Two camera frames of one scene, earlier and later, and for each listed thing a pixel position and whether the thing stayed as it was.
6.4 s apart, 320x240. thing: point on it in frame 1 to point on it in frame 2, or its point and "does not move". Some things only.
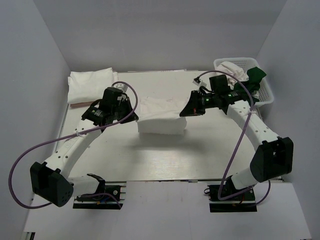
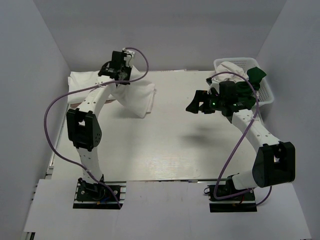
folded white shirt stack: x=89 y=85 does not move
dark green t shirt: x=252 y=84 does not move
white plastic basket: x=266 y=96 does not move
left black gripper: x=126 y=101 to x=125 y=81
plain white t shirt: x=234 y=70 does not move
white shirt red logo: x=161 y=115 to x=137 y=96
